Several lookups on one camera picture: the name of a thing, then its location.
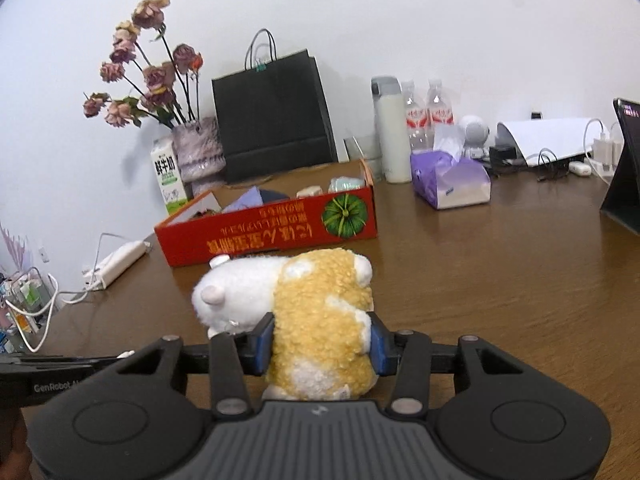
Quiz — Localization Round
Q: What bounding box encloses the purple blue cloth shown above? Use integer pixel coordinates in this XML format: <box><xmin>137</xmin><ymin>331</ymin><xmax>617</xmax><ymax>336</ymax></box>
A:
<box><xmin>222</xmin><ymin>186</ymin><xmax>263</xmax><ymax>212</ymax></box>

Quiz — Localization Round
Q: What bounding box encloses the pale green plastic packet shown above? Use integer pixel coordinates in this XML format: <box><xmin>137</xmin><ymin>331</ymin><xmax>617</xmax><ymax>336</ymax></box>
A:
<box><xmin>328</xmin><ymin>176</ymin><xmax>366</xmax><ymax>193</ymax></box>

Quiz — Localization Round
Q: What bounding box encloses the person's left forearm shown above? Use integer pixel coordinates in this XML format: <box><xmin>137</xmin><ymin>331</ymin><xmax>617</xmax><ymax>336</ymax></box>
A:
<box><xmin>0</xmin><ymin>406</ymin><xmax>31</xmax><ymax>471</ymax></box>

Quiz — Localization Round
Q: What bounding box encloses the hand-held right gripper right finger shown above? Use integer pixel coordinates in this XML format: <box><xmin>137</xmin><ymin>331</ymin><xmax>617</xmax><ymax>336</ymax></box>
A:
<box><xmin>369</xmin><ymin>311</ymin><xmax>527</xmax><ymax>420</ymax></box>

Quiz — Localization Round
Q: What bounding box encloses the white yellow plush hamster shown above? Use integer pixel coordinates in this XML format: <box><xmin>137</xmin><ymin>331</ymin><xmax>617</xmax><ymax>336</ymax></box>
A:
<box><xmin>191</xmin><ymin>248</ymin><xmax>375</xmax><ymax>402</ymax></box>

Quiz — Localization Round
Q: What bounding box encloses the black wire stand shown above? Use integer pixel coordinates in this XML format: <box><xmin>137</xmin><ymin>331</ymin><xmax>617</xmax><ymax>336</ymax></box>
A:
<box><xmin>537</xmin><ymin>148</ymin><xmax>569</xmax><ymax>182</ymax></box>

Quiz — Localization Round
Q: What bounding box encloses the white thermos flask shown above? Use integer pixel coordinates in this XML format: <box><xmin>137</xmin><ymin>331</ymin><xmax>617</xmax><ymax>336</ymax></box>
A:
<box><xmin>371</xmin><ymin>76</ymin><xmax>413</xmax><ymax>184</ymax></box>

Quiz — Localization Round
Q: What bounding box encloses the white charger cable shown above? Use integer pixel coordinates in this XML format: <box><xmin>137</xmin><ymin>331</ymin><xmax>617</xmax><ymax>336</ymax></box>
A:
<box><xmin>581</xmin><ymin>118</ymin><xmax>617</xmax><ymax>183</ymax></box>

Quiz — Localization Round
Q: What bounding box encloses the white security camera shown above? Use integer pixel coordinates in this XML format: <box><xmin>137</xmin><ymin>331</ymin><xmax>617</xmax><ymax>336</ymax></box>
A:
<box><xmin>458</xmin><ymin>115</ymin><xmax>492</xmax><ymax>161</ymax></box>

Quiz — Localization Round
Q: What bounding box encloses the white power strip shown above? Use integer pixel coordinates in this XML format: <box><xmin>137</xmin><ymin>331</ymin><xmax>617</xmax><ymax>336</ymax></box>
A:
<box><xmin>82</xmin><ymin>240</ymin><xmax>151</xmax><ymax>291</ymax></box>

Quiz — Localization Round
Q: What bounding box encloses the purple tissue pack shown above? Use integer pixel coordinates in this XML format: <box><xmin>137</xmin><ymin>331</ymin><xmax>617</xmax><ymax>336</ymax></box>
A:
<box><xmin>410</xmin><ymin>126</ymin><xmax>492</xmax><ymax>210</ymax></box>

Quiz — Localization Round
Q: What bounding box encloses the white charger plug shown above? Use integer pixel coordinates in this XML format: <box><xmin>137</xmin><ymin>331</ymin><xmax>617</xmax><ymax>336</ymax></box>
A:
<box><xmin>592</xmin><ymin>132</ymin><xmax>614</xmax><ymax>162</ymax></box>

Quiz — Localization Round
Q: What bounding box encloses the white green milk carton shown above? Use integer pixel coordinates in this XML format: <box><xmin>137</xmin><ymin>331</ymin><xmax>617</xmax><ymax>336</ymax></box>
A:
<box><xmin>150</xmin><ymin>136</ymin><xmax>188</xmax><ymax>217</ymax></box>

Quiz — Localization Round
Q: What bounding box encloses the dried pink flower bouquet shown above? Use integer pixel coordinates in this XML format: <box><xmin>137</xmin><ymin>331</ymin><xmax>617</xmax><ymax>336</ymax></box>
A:
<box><xmin>82</xmin><ymin>0</ymin><xmax>205</xmax><ymax>130</ymax></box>

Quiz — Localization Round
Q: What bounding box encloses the clear glass cup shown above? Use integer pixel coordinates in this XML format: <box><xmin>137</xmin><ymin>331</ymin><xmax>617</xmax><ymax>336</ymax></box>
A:
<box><xmin>344</xmin><ymin>135</ymin><xmax>383</xmax><ymax>173</ymax></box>

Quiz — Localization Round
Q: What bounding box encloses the wooden desktop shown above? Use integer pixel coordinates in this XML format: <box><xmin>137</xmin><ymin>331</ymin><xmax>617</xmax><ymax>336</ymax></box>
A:
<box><xmin>35</xmin><ymin>157</ymin><xmax>640</xmax><ymax>480</ymax></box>

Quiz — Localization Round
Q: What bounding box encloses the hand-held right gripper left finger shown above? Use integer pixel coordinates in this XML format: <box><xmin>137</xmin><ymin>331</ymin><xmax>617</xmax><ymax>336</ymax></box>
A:
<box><xmin>116</xmin><ymin>312</ymin><xmax>277</xmax><ymax>421</ymax></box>

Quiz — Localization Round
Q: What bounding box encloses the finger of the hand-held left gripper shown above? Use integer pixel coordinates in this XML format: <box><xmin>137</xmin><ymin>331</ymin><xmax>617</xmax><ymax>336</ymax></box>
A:
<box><xmin>0</xmin><ymin>351</ymin><xmax>136</xmax><ymax>363</ymax></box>

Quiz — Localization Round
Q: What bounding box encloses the black tablet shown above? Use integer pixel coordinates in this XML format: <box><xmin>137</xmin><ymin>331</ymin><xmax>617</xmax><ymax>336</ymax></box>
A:
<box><xmin>600</xmin><ymin>98</ymin><xmax>640</xmax><ymax>236</ymax></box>

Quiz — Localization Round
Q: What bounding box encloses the clear water bottle red label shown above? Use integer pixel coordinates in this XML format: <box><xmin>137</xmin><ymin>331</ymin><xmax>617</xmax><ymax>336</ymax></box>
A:
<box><xmin>426</xmin><ymin>79</ymin><xmax>456</xmax><ymax>130</ymax></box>
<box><xmin>401</xmin><ymin>80</ymin><xmax>432</xmax><ymax>153</ymax></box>

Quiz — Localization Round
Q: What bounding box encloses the purple textured vase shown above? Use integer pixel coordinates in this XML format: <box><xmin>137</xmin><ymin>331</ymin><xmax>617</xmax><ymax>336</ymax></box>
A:
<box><xmin>171</xmin><ymin>116</ymin><xmax>227</xmax><ymax>183</ymax></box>

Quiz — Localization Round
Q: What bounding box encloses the red cardboard box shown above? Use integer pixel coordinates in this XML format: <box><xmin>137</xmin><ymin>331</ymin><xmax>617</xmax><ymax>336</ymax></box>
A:
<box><xmin>154</xmin><ymin>159</ymin><xmax>378</xmax><ymax>268</ymax></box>

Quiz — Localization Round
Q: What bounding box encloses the white curved paper sheet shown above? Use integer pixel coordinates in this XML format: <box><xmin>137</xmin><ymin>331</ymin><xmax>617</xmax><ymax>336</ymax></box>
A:
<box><xmin>496</xmin><ymin>117</ymin><xmax>598</xmax><ymax>166</ymax></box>

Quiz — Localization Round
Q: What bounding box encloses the pile of small packages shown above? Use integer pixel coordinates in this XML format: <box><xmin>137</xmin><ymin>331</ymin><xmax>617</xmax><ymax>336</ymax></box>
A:
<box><xmin>0</xmin><ymin>225</ymin><xmax>56</xmax><ymax>356</ymax></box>

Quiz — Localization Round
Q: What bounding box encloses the small black box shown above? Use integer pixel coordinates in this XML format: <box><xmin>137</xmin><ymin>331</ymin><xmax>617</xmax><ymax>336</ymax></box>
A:
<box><xmin>489</xmin><ymin>145</ymin><xmax>521</xmax><ymax>176</ymax></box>

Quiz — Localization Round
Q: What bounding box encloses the black paper bag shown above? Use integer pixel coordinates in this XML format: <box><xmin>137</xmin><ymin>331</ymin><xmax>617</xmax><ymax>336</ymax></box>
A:
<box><xmin>211</xmin><ymin>29</ymin><xmax>339</xmax><ymax>184</ymax></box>

